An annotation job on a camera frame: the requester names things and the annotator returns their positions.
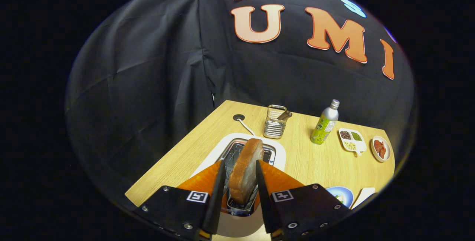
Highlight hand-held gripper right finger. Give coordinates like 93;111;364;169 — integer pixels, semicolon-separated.
255;159;351;241

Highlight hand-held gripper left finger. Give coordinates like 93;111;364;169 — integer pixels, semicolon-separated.
134;160;226;241

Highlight rounded toasted bread slice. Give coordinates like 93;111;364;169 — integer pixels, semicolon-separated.
228;138;264;205

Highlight blue plate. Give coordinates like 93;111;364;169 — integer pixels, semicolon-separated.
326;186;354;209

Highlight white toaster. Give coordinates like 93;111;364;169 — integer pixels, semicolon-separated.
189;133;286;238

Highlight white rectangular plate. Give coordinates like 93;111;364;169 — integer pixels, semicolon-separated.
351;187;376;209

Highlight white divided dish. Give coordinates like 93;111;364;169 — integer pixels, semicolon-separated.
338;128;367;156

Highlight silver green bottle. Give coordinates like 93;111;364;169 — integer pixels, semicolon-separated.
310;99;340;145

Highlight white round plate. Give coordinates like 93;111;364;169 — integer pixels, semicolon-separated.
371;136;391;162

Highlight wire mesh basket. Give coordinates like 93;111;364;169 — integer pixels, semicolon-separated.
263;105;288;139

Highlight white toaster cable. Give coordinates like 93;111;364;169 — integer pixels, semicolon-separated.
237;118;256;136

